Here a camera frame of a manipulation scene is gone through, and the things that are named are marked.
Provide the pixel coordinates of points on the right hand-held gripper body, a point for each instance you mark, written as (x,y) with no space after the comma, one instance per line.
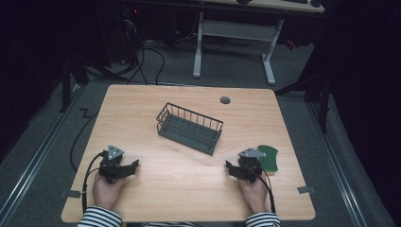
(250,165)

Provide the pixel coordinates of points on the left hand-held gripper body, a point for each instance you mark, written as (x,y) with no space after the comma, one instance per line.
(112,164)

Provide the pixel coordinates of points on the person's left hand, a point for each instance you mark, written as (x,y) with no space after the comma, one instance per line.
(106,193)

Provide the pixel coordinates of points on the person's right hand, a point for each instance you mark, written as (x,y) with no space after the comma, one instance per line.
(254,195)

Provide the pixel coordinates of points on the green sponge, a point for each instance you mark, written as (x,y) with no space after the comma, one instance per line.
(268,159)

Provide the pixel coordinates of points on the grey tape piece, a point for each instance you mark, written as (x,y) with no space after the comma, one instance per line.
(305,189)
(73,193)

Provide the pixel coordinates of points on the grey round table grommet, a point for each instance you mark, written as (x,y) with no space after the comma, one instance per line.
(225,100)

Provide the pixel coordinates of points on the person's striped torso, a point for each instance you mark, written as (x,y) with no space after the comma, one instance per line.
(171,224)

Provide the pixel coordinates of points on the black tripod stand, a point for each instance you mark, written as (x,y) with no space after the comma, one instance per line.
(67,82)
(318,91)

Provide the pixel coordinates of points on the red object under desk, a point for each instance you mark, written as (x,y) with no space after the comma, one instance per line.
(290,44)

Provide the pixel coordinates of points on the white-framed wooden desk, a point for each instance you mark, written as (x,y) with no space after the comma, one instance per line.
(236,30)

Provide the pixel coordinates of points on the metal floor rail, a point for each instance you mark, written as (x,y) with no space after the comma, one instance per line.
(339,170)
(31,168)

